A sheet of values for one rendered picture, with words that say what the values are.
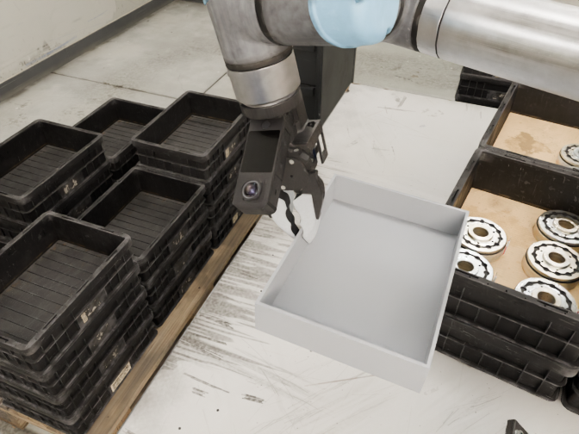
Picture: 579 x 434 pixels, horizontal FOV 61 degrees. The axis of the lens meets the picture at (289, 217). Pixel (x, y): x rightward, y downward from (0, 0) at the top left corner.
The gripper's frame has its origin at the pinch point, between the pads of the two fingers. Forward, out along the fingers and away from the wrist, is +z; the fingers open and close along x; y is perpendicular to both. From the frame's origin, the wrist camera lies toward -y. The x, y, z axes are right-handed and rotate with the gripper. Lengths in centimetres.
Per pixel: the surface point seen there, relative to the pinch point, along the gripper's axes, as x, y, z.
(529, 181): -30, 51, 27
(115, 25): 260, 285, 40
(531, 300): -29.3, 12.5, 22.4
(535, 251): -31, 32, 30
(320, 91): 54, 158, 52
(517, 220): -28, 44, 32
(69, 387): 76, -1, 54
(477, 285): -21.5, 13.9, 21.2
